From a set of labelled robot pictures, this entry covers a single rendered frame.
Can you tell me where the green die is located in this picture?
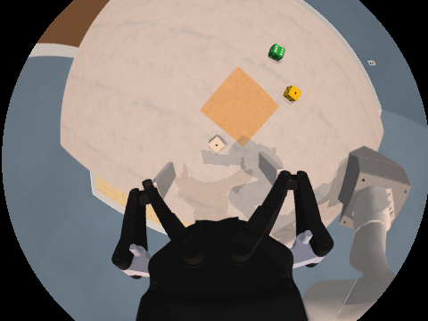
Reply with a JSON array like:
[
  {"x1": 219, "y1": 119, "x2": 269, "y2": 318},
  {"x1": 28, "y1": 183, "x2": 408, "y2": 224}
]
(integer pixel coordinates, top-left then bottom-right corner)
[{"x1": 268, "y1": 44, "x2": 285, "y2": 61}]

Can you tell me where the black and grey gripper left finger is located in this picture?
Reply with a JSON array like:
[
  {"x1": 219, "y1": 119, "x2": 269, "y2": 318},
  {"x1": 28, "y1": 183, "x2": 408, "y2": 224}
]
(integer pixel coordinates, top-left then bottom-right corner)
[{"x1": 111, "y1": 161, "x2": 205, "y2": 279}]

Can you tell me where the white die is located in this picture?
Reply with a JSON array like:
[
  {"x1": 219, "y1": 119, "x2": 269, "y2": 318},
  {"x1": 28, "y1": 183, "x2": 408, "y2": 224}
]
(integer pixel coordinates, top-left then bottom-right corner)
[{"x1": 208, "y1": 135, "x2": 226, "y2": 153}]

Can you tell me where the yellow die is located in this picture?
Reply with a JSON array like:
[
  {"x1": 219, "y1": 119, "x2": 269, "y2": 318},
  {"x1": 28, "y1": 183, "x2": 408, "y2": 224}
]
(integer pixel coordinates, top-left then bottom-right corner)
[{"x1": 284, "y1": 86, "x2": 301, "y2": 102}]

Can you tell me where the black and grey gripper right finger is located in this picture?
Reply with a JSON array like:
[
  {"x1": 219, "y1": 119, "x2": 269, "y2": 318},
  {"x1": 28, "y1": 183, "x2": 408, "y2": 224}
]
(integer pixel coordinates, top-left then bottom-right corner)
[{"x1": 229, "y1": 152, "x2": 333, "y2": 268}]

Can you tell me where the tan square mat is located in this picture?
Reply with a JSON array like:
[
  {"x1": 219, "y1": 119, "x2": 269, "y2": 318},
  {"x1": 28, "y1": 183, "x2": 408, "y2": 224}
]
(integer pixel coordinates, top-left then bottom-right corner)
[{"x1": 200, "y1": 67, "x2": 279, "y2": 146}]

